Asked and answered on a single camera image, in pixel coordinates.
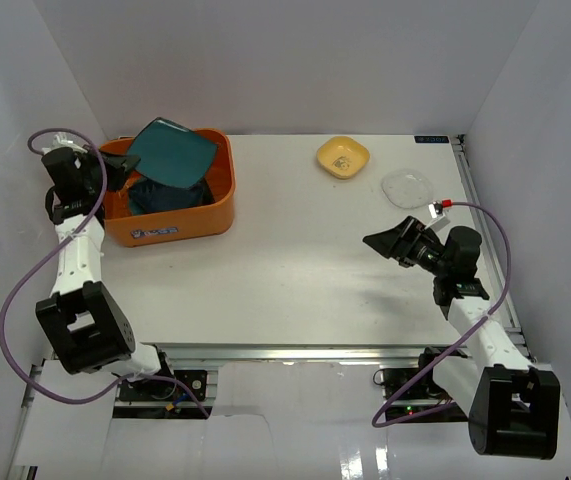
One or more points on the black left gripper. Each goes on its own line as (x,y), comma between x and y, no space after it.
(98,163)

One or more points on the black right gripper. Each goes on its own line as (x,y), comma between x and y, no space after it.
(393,243)

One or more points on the dark blue leaf plate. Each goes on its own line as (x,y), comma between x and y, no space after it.
(149,197)

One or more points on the teal square plate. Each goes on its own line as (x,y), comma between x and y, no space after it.
(171,154)

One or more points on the clear glass plate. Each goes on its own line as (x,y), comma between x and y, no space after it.
(407,189)

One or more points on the yellow square bowl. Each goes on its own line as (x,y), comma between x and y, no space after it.
(342,157)

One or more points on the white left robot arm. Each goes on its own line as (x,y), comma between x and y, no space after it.
(82,321)

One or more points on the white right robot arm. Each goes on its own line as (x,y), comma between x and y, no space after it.
(512,407)

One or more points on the orange plastic bin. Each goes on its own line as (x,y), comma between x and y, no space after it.
(131,230)

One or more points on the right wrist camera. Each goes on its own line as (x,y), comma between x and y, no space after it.
(438,213)

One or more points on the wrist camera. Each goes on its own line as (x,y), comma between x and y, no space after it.
(438,213)
(61,140)

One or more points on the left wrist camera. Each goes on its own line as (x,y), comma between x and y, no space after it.
(61,140)

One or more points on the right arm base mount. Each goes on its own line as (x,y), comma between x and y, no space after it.
(423,402)

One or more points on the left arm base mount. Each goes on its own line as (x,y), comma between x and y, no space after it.
(164,391)

